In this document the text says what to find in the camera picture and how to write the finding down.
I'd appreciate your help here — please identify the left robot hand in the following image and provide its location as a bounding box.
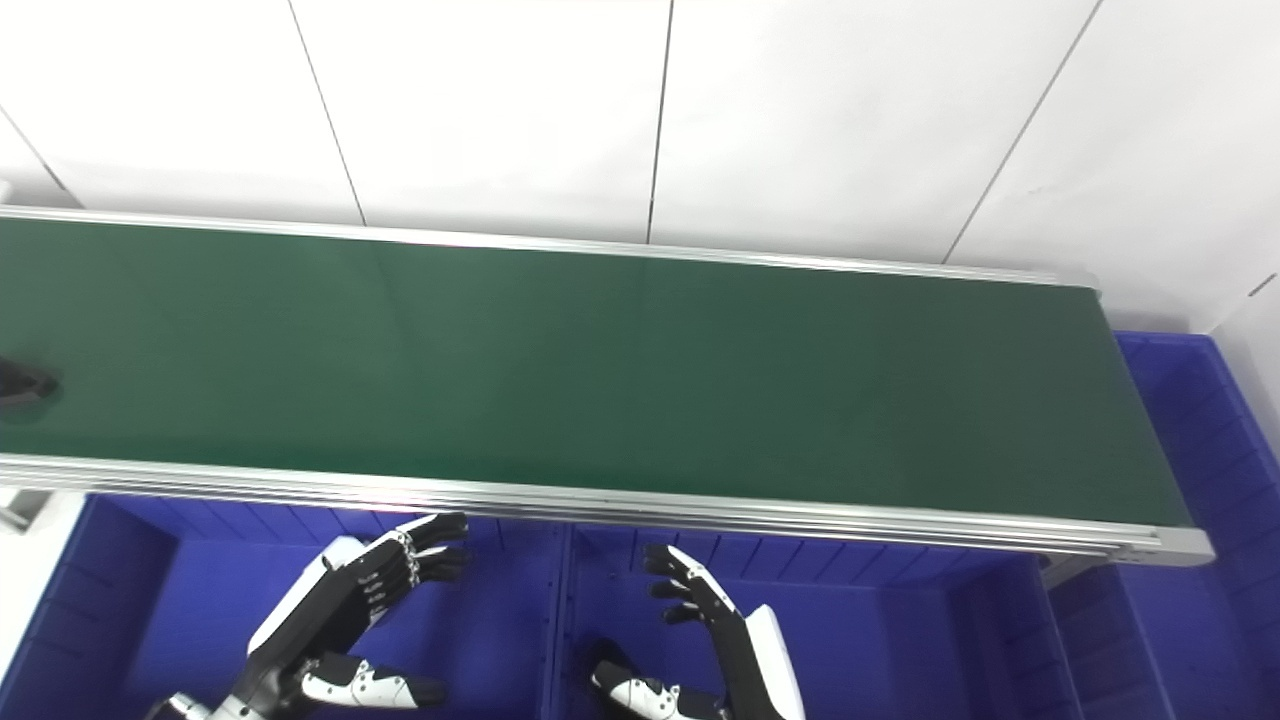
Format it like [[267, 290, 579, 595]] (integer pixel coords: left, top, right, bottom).
[[235, 512, 472, 720]]

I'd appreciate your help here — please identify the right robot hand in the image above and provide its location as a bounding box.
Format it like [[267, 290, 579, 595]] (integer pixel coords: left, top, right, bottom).
[[590, 544, 807, 720]]

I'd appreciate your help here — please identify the black flanged metal part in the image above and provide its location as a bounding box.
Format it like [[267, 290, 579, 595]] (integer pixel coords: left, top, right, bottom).
[[0, 357, 61, 413]]

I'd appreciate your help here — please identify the blue plastic bin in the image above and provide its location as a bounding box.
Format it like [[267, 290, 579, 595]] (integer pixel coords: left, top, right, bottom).
[[0, 493, 573, 720], [545, 520, 1089, 720], [1045, 331, 1280, 720]]

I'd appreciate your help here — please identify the green conveyor belt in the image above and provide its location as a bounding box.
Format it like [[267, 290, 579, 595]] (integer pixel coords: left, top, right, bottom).
[[0, 205, 1217, 571], [0, 217, 1196, 528]]

